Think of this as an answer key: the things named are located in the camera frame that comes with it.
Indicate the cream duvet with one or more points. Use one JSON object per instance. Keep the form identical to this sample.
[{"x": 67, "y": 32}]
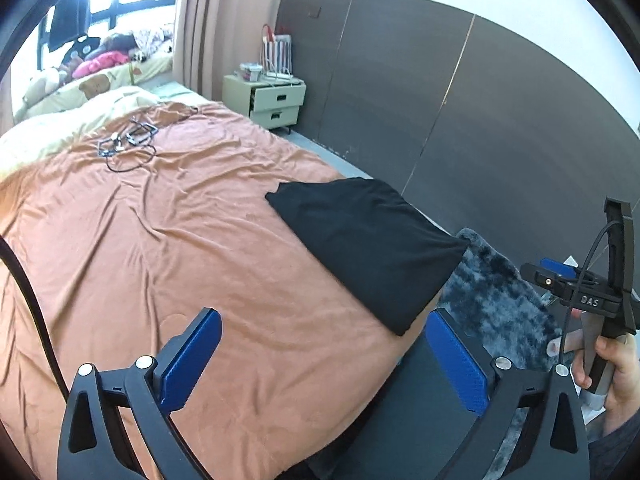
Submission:
[{"x": 50, "y": 130}]

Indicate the hanging dark clothing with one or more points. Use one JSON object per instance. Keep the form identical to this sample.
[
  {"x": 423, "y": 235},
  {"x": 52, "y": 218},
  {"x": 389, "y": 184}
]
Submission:
[{"x": 67, "y": 20}]

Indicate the black t-shirt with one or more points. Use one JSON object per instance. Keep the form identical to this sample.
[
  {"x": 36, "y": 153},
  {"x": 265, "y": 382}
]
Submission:
[{"x": 370, "y": 240}]

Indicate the floral cloth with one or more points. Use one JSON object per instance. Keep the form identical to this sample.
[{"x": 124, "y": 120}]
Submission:
[{"x": 150, "y": 37}]

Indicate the orange bed blanket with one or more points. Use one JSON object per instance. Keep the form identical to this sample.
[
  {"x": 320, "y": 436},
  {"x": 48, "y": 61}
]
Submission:
[{"x": 175, "y": 260}]

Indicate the pile of soft toys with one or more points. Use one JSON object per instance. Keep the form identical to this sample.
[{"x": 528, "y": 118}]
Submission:
[{"x": 95, "y": 85}]

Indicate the pink cloth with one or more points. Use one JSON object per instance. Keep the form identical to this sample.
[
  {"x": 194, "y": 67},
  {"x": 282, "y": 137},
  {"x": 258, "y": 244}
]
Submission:
[{"x": 100, "y": 62}]

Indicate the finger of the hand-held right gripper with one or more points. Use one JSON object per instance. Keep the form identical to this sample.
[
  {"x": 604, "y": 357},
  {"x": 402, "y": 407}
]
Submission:
[
  {"x": 542, "y": 279},
  {"x": 557, "y": 266}
]

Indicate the dark grey bed frame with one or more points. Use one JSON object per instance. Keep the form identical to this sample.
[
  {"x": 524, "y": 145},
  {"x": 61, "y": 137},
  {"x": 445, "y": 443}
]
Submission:
[{"x": 400, "y": 410}]

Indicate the white plush bear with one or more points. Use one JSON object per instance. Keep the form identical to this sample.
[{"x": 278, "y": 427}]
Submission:
[{"x": 40, "y": 85}]

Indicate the white power strip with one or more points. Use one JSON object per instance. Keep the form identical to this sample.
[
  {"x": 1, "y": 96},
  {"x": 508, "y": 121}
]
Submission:
[{"x": 285, "y": 77}]

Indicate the grey rug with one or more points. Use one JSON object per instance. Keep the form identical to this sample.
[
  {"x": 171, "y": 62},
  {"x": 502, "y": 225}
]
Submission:
[{"x": 500, "y": 285}]

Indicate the black and white plush toy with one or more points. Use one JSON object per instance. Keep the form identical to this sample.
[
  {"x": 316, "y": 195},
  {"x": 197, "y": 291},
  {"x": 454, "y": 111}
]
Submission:
[{"x": 80, "y": 47}]

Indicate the beige curtain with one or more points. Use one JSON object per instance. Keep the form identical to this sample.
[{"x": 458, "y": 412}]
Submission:
[{"x": 225, "y": 20}]

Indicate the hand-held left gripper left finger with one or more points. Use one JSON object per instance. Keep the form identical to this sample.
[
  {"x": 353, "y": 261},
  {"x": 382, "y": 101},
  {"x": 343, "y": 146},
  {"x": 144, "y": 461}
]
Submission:
[{"x": 192, "y": 360}]

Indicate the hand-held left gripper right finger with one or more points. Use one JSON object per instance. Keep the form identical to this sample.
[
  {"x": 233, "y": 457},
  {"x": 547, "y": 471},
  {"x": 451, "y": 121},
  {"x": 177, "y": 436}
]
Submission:
[{"x": 460, "y": 365}]

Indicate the person's right forearm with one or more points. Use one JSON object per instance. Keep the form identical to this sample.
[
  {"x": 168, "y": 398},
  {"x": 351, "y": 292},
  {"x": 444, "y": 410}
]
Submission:
[{"x": 617, "y": 452}]

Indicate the person's right hand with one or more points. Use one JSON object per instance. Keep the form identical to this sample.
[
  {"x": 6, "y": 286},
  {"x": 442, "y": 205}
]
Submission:
[{"x": 625, "y": 375}]

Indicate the cream nightstand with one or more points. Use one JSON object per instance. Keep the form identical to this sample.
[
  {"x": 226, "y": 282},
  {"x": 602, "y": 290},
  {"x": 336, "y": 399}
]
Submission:
[{"x": 277, "y": 97}]

